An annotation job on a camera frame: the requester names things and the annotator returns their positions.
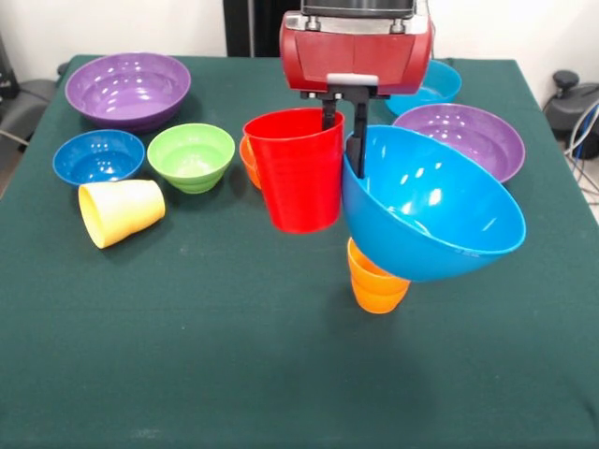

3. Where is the dark blue plastic bowl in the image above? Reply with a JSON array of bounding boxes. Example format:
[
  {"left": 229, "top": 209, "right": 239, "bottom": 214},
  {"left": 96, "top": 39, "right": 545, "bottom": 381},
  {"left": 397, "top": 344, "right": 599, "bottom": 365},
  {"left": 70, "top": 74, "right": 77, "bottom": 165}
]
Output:
[{"left": 51, "top": 129, "right": 147, "bottom": 188}]

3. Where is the tangle of floor cables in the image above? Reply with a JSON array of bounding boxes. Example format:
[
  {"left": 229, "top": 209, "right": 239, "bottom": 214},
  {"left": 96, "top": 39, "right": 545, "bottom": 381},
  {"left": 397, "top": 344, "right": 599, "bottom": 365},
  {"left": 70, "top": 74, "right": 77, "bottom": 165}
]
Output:
[{"left": 563, "top": 100, "right": 599, "bottom": 197}]

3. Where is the orange-red plastic bowl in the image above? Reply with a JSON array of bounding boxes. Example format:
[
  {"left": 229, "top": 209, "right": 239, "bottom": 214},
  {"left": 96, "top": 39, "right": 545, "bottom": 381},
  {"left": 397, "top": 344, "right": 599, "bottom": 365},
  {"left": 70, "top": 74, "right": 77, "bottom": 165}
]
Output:
[{"left": 239, "top": 135, "right": 264, "bottom": 191}]

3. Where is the dark green tablecloth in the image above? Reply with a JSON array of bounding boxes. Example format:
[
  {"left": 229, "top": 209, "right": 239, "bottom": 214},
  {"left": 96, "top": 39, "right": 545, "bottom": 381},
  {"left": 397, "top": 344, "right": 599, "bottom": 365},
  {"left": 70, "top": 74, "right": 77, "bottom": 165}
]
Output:
[{"left": 0, "top": 54, "right": 599, "bottom": 449}]

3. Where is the black office chair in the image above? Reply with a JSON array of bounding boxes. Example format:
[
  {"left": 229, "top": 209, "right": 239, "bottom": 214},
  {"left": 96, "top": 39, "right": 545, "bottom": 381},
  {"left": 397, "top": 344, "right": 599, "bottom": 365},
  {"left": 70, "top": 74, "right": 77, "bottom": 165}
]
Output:
[{"left": 0, "top": 32, "right": 69, "bottom": 141}]

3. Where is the green plastic bowl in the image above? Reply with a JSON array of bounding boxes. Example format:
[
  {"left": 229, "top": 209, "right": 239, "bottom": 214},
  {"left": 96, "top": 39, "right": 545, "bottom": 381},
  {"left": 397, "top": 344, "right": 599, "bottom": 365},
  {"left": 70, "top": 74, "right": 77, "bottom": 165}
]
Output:
[{"left": 146, "top": 123, "right": 237, "bottom": 195}]

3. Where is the red plastic cup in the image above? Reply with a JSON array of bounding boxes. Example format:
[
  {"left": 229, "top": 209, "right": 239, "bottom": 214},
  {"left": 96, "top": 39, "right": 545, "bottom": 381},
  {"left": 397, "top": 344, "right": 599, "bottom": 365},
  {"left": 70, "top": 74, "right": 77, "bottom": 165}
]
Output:
[{"left": 242, "top": 108, "right": 346, "bottom": 235}]

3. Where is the orange plastic cup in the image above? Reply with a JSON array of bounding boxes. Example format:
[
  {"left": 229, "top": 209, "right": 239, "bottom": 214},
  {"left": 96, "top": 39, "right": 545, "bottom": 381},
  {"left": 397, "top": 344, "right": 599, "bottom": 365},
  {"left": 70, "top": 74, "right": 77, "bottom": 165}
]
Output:
[{"left": 346, "top": 237, "right": 413, "bottom": 315}]

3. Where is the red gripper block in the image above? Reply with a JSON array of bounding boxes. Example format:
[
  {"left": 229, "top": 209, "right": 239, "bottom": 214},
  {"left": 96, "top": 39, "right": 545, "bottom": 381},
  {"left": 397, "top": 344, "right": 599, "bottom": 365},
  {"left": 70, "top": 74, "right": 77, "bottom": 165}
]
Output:
[{"left": 279, "top": 11, "right": 433, "bottom": 181}]

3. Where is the large light blue bowl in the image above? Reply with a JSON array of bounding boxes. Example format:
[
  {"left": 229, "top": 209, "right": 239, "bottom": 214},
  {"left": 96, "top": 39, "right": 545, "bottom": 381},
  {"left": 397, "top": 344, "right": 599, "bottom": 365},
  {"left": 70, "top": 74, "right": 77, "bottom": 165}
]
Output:
[{"left": 341, "top": 124, "right": 528, "bottom": 283}]

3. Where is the purple plastic bowl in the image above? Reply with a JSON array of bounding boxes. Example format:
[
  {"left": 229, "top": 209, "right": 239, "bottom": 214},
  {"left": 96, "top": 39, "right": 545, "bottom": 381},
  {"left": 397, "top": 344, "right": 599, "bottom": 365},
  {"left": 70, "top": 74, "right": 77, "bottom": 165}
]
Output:
[
  {"left": 64, "top": 51, "right": 193, "bottom": 135},
  {"left": 391, "top": 103, "right": 527, "bottom": 184}
]

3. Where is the yellow plastic cup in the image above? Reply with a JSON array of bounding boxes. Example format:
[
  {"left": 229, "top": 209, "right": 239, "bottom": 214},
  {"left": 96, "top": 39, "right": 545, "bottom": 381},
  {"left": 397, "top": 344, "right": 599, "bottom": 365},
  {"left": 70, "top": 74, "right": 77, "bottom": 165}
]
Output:
[{"left": 77, "top": 179, "right": 167, "bottom": 250}]

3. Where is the small light blue bowl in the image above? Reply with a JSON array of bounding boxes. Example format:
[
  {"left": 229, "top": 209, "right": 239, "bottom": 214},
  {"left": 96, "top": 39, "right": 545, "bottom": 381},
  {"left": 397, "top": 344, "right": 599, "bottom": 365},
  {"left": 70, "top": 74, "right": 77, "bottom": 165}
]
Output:
[{"left": 384, "top": 59, "right": 463, "bottom": 118}]

